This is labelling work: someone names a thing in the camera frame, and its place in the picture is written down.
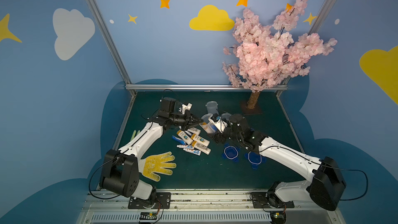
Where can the left aluminium corner post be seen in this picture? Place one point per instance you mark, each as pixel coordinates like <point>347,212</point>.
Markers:
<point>93,6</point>

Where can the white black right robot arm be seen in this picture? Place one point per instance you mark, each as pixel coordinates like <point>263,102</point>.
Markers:
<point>323,181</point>

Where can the small white toothpaste tube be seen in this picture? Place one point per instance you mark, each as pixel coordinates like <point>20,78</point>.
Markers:
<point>192,151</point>

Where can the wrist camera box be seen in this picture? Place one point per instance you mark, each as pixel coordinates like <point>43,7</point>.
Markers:
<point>216,120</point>
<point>170,106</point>

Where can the blue container lid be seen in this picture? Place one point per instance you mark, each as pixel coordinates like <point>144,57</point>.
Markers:
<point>255,159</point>
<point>231,152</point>

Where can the right aluminium corner post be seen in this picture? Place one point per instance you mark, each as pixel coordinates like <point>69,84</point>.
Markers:
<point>322,15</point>

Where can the front aluminium rail frame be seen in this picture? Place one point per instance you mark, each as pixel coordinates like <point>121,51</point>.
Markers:
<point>202,206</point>

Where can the green plastic garden fork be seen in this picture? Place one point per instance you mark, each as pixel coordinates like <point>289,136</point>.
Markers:
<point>135,133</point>

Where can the right small circuit board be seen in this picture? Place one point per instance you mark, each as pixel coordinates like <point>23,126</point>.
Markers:
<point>278,218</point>

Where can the pink artificial blossom tree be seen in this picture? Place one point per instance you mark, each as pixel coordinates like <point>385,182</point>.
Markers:
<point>267,55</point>

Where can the horizontal aluminium back rail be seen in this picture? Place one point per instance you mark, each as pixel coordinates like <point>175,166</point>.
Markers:
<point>182,87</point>

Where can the left small circuit board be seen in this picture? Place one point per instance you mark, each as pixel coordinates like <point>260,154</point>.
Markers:
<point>147,217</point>

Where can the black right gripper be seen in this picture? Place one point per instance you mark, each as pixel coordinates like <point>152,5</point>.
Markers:
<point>223,131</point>

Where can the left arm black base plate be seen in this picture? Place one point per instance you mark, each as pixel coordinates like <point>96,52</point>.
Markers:
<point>162,201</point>

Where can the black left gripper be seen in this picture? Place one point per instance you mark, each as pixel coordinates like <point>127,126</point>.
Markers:
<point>187,120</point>

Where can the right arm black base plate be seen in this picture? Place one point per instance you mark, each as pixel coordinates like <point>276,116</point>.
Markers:
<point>263,199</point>

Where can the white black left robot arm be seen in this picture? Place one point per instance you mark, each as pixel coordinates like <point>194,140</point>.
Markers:
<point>122,168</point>

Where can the blue travel toothbrush case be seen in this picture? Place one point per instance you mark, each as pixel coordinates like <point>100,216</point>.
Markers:
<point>179,140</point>

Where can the white orange-cap lotion bottle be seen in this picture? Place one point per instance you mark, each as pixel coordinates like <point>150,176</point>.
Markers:
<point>194,131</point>

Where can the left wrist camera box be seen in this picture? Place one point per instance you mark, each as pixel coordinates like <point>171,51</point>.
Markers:
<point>170,106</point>

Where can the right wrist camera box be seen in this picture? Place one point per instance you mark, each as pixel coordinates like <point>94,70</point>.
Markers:
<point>216,120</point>

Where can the yellow white work glove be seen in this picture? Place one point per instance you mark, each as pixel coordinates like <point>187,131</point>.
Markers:
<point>154,166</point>

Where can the aluminium corner post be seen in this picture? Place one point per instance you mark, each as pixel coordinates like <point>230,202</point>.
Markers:
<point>322,15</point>
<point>93,6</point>

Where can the small circuit board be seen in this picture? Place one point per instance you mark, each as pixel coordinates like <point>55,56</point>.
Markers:
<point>278,218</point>
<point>147,217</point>

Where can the clear blue-lid container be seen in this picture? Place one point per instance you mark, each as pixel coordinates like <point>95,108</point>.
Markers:
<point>212,107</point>
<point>207,126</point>
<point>226,116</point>

